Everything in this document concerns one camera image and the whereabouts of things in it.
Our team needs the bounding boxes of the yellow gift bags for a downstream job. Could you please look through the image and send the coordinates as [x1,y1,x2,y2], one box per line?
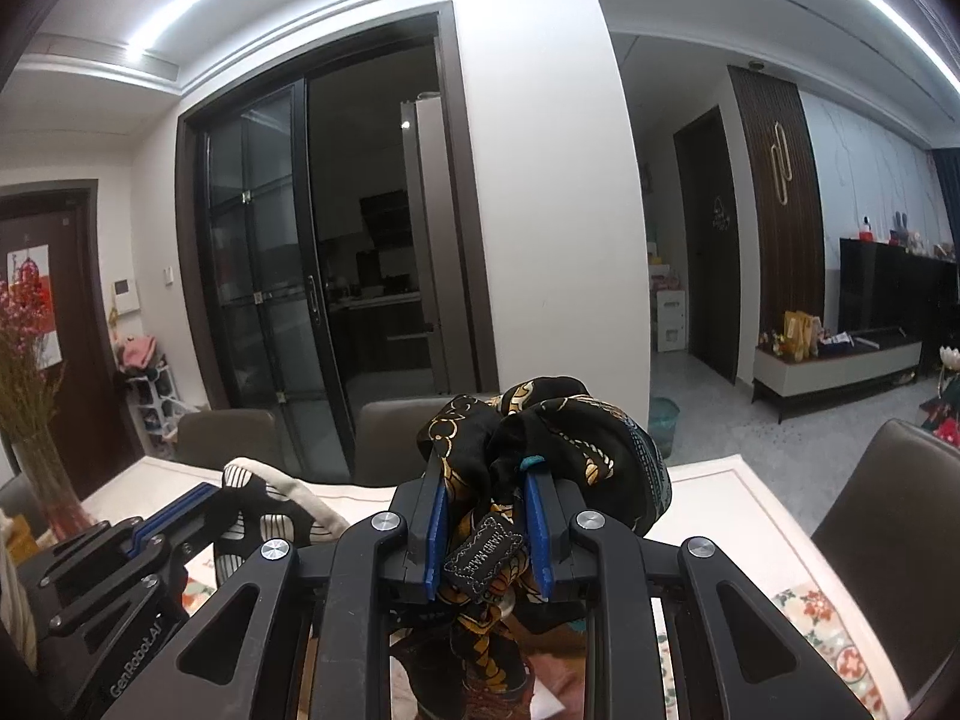
[780,310,823,360]

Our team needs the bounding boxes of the dark interior door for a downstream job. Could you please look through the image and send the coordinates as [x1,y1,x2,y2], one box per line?
[673,106,740,386]

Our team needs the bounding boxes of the dried flower bouquet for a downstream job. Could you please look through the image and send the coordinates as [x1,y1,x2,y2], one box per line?
[0,255,70,462]

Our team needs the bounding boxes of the white television cabinet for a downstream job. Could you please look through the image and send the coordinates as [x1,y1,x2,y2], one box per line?
[751,330,924,423]

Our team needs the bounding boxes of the black gold patterned scarf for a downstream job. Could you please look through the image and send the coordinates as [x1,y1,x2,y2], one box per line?
[405,375,674,720]

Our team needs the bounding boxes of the black glass sliding door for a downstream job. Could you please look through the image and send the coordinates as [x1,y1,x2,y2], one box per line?
[176,2,500,422]

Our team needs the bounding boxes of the white shoe rack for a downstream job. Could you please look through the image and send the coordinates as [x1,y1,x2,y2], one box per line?
[124,366,185,452]

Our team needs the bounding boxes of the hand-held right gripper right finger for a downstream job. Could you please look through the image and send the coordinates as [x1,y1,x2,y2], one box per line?
[523,469,827,720]

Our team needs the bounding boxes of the black white patterned oven mitt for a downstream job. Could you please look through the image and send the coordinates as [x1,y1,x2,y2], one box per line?
[214,457,352,586]

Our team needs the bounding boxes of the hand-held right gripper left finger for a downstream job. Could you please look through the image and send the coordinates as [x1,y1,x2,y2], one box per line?
[174,465,451,720]

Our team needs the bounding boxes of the black television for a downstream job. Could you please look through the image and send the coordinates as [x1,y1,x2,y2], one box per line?
[838,237,960,340]

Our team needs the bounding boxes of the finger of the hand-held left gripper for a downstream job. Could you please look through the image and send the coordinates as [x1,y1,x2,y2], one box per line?
[43,514,227,640]
[22,481,226,587]

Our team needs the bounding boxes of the grey dining chair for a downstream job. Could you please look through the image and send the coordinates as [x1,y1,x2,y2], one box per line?
[176,409,280,470]
[812,420,960,710]
[355,394,482,488]

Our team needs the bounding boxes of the white drawer unit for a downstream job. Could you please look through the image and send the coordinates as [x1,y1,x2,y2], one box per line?
[655,289,688,354]

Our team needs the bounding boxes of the red and white flower arrangement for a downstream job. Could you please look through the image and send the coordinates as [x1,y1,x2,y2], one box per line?
[921,345,960,455]

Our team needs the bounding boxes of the pink glass vase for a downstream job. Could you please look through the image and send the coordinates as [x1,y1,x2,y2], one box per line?
[7,435,95,535]

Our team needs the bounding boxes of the patterned tablecloth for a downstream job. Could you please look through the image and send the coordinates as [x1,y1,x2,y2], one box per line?
[75,454,912,720]

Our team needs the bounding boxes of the teal waste bin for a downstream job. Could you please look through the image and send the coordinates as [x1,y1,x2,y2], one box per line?
[649,396,682,452]

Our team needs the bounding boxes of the ceiling light strip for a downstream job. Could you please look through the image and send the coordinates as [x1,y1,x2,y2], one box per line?
[124,0,960,87]

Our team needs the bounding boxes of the dark slatted wall panel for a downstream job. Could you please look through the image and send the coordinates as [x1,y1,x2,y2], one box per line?
[729,65,827,350]

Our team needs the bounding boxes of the brown wooden door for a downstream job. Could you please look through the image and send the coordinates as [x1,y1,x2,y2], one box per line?
[0,180,137,482]

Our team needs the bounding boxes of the gold clip wall ornament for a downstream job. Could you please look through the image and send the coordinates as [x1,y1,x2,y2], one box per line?
[770,121,793,206]

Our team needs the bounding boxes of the red door poster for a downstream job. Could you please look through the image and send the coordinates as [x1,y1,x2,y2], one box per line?
[6,244,59,370]

